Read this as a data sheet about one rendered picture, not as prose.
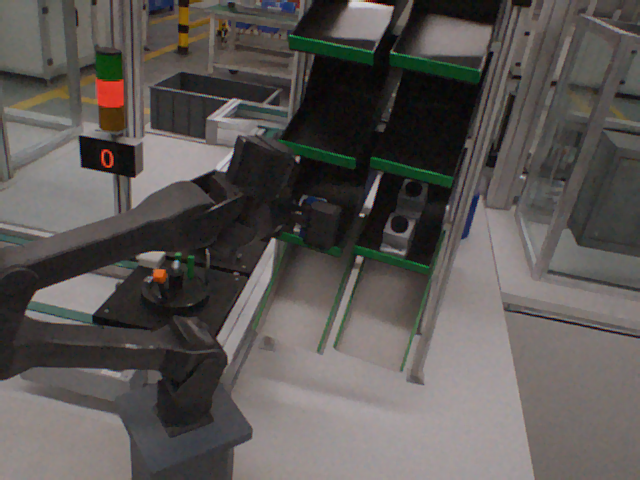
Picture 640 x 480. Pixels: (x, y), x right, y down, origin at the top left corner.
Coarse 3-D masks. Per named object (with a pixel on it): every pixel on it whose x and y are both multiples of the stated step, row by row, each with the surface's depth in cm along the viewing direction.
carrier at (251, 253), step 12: (180, 252) 132; (192, 252) 132; (204, 252) 133; (240, 252) 135; (252, 252) 136; (204, 264) 129; (216, 264) 129; (228, 264) 130; (240, 264) 131; (252, 264) 131
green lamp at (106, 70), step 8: (96, 56) 107; (104, 56) 106; (112, 56) 107; (120, 56) 108; (96, 64) 108; (104, 64) 107; (112, 64) 107; (120, 64) 109; (96, 72) 108; (104, 72) 107; (112, 72) 108; (120, 72) 109; (104, 80) 108; (112, 80) 109; (120, 80) 110
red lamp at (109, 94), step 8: (96, 80) 109; (104, 88) 109; (112, 88) 109; (120, 88) 111; (104, 96) 110; (112, 96) 110; (120, 96) 111; (104, 104) 111; (112, 104) 111; (120, 104) 112
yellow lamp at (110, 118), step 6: (102, 108) 111; (108, 108) 111; (114, 108) 111; (120, 108) 112; (102, 114) 112; (108, 114) 111; (114, 114) 112; (120, 114) 113; (102, 120) 112; (108, 120) 112; (114, 120) 112; (120, 120) 113; (102, 126) 113; (108, 126) 113; (114, 126) 113; (120, 126) 114
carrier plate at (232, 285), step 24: (168, 264) 127; (120, 288) 116; (216, 288) 121; (240, 288) 122; (96, 312) 109; (120, 312) 110; (144, 312) 111; (192, 312) 113; (216, 312) 114; (216, 336) 109
